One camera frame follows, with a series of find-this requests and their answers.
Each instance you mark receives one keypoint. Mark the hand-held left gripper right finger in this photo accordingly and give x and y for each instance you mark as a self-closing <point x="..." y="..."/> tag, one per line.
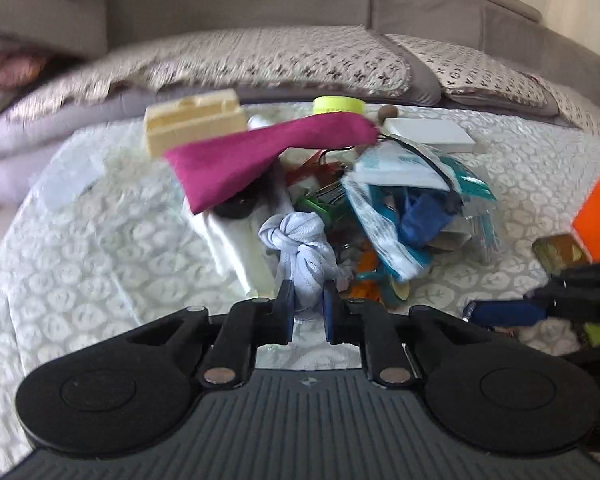
<point x="330" y="310"/>

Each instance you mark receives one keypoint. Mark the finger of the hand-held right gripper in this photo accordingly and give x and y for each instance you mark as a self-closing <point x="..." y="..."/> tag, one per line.
<point x="505" y="312"/>

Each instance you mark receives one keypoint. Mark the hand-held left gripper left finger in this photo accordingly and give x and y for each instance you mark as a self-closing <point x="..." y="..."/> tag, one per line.
<point x="287" y="310"/>

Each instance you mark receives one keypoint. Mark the white knotted cloth strip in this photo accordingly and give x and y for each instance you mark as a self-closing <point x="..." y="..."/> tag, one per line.
<point x="300" y="240"/>

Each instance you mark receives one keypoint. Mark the patterned cloth covered desktop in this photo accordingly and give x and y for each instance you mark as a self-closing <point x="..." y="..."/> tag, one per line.
<point x="105" y="270"/>

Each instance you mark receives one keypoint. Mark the small yellow printed tin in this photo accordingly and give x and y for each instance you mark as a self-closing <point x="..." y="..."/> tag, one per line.
<point x="557" y="252"/>

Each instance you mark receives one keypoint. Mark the white and teal mesh packet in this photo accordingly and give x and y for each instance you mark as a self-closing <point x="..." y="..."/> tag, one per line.
<point x="385" y="240"/>

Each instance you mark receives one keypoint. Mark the green plastic item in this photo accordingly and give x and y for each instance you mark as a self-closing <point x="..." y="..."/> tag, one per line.
<point x="317" y="206"/>

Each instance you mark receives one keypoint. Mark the blue glove in clear bag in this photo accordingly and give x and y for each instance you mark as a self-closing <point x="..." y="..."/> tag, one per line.
<point x="425" y="220"/>

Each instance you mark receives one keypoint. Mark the magenta cloth pouch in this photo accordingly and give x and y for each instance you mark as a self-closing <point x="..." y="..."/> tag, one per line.
<point x="240" y="160"/>

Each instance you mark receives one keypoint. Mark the white and teal mask packet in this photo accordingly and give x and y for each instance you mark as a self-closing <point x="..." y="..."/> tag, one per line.
<point x="405" y="165"/>

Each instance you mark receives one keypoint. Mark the small quilted patterned sofa cover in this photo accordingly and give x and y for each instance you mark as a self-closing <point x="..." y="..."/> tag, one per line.
<point x="480" y="75"/>

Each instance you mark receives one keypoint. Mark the flat white box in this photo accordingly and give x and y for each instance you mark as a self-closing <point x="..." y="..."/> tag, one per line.
<point x="430" y="135"/>

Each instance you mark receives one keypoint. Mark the small wooden knob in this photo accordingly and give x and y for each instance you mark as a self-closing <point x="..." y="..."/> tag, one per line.
<point x="386" y="115"/>

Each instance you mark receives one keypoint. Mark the yellow-green round brush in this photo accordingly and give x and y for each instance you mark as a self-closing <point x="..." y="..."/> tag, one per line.
<point x="337" y="105"/>

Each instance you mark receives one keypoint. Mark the clear plastic box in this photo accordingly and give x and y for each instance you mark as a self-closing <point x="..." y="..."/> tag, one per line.
<point x="67" y="182"/>

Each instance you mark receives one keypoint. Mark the large quilted patterned sofa cover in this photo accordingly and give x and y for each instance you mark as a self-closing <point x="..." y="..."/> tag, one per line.
<point x="230" y="60"/>

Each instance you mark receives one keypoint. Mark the grey fabric sofa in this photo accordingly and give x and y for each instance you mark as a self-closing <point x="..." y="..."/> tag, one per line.
<point x="280" y="5"/>

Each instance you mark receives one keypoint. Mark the pink floral pillow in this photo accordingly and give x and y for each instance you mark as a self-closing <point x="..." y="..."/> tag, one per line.
<point x="5" y="72"/>

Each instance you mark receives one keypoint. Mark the large grey cushion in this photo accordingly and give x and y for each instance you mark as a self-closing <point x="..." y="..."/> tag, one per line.
<point x="40" y="15"/>

